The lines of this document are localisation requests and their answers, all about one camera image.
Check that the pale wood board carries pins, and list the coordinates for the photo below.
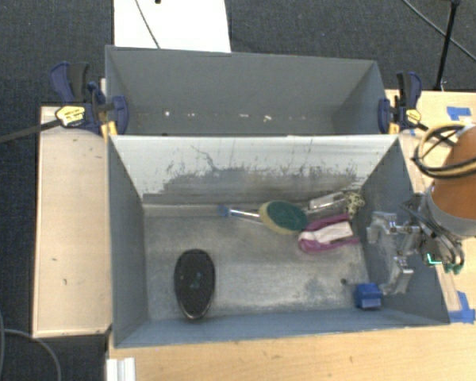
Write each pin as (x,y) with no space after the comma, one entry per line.
(71,228)

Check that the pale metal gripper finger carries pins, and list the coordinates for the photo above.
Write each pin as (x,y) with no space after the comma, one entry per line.
(381,228)
(398,278)

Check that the green and yellow scrub brush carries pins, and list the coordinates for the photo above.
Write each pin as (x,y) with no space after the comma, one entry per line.
(285,216)

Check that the spotted toy animal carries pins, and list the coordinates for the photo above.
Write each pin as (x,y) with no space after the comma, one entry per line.
(355,204)

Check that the clear plastic bottle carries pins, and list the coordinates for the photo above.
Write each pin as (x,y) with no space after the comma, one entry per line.
(327,202)

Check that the small blue block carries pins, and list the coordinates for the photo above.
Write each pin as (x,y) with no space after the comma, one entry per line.
(367,295)

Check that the grey metal bin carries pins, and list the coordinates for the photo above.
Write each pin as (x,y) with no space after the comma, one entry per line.
(262,260)

